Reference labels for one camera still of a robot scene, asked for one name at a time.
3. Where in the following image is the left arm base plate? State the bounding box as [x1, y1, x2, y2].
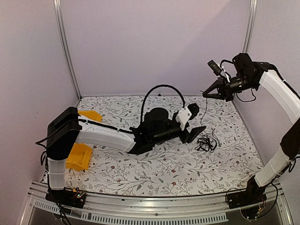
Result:
[45, 188, 86, 209]

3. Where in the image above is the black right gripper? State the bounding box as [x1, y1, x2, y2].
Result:
[203, 74, 257, 102]

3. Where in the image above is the aluminium frame post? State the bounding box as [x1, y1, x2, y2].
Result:
[53, 0, 82, 100]
[231, 0, 258, 101]

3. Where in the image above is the tangled black cable bundle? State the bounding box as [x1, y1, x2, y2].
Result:
[195, 128, 222, 153]

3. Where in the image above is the aluminium front rail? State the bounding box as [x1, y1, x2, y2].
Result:
[20, 181, 295, 225]

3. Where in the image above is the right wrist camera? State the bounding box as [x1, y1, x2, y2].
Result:
[207, 60, 231, 83]

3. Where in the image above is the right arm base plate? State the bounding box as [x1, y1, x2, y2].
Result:
[225, 190, 267, 209]

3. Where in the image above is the yellow plastic bin near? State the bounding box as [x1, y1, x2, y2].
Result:
[66, 143, 93, 171]

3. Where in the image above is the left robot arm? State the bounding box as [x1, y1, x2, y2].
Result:
[36, 98, 206, 203]

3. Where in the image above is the floral patterned table mat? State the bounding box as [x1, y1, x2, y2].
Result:
[65, 96, 263, 196]

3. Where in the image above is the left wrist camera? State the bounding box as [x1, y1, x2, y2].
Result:
[175, 103, 200, 131]

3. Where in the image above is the right aluminium frame post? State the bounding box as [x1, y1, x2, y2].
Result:
[231, 0, 258, 101]

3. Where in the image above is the yellow plastic bin far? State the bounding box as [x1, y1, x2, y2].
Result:
[78, 110, 102, 123]

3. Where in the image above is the left aluminium frame post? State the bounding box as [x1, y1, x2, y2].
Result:
[53, 0, 82, 100]

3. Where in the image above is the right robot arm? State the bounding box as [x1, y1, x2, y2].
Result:
[202, 53, 300, 205]

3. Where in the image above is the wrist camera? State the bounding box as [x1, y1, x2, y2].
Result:
[207, 60, 231, 83]
[175, 103, 200, 131]

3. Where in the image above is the yellow plastic bin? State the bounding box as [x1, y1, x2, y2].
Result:
[78, 110, 102, 123]
[66, 143, 93, 171]

